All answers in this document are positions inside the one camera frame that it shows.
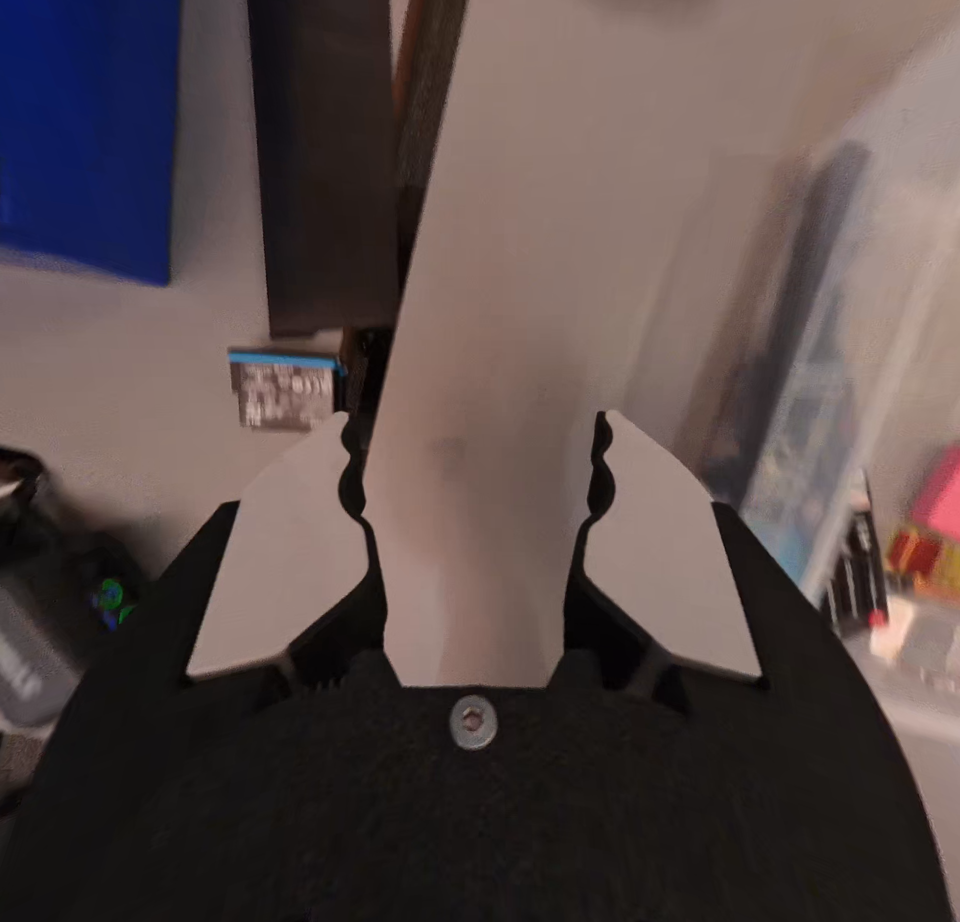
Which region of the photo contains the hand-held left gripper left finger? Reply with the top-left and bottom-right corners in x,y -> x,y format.
184,410 -> 387,679

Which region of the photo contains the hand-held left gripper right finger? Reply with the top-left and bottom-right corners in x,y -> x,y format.
564,409 -> 765,682

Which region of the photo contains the clear plastic organizer tray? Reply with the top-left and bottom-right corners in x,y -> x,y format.
667,29 -> 960,721

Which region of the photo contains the blue plastic storage bin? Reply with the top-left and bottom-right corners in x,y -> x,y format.
0,0 -> 186,288

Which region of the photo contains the grey desk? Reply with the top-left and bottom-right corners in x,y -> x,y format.
0,0 -> 960,788

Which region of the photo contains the grey battery with blue edge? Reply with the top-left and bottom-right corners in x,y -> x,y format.
227,346 -> 351,433

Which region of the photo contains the black bag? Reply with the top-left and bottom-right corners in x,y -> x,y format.
0,448 -> 147,642

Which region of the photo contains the grey bottle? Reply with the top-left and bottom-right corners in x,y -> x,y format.
0,573 -> 85,730

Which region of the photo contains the black desk cable cover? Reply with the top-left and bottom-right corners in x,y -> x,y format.
244,0 -> 400,340

